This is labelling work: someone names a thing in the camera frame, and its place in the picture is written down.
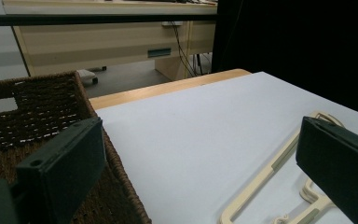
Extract brown wicker basket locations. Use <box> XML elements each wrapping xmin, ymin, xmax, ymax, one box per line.
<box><xmin>0</xmin><ymin>70</ymin><xmax>153</xmax><ymax>224</ymax></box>

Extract black curtain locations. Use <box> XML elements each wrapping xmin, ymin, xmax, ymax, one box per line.
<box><xmin>211</xmin><ymin>0</ymin><xmax>358</xmax><ymax>119</ymax></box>

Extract wooden table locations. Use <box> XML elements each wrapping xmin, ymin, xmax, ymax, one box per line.
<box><xmin>89</xmin><ymin>68</ymin><xmax>252</xmax><ymax>111</ymax></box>

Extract black frame bar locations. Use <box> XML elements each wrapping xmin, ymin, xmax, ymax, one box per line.
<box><xmin>0</xmin><ymin>13</ymin><xmax>218</xmax><ymax>27</ymax></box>

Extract white board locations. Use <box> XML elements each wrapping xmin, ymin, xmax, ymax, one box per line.
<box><xmin>95</xmin><ymin>71</ymin><xmax>358</xmax><ymax>224</ymax></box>

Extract black desk cables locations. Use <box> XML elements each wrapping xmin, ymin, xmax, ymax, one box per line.
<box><xmin>170</xmin><ymin>21</ymin><xmax>213</xmax><ymax>78</ymax></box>

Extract white cabinet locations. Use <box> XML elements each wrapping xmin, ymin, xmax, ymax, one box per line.
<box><xmin>0</xmin><ymin>0</ymin><xmax>32</xmax><ymax>84</ymax></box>

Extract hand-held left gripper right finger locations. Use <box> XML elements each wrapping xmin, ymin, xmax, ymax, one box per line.
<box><xmin>296</xmin><ymin>116</ymin><xmax>358</xmax><ymax>224</ymax></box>

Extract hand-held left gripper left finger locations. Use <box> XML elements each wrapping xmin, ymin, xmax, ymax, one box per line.
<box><xmin>10</xmin><ymin>116</ymin><xmax>107</xmax><ymax>224</ymax></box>

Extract cream plastic clothes hanger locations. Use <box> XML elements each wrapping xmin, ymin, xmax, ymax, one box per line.
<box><xmin>219</xmin><ymin>110</ymin><xmax>346</xmax><ymax>224</ymax></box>

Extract office chair base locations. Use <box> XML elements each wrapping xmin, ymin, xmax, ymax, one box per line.
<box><xmin>76</xmin><ymin>65</ymin><xmax>107</xmax><ymax>85</ymax></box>

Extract beige desk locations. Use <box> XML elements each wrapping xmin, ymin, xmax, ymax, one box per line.
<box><xmin>2</xmin><ymin>0</ymin><xmax>218</xmax><ymax>82</ymax></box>

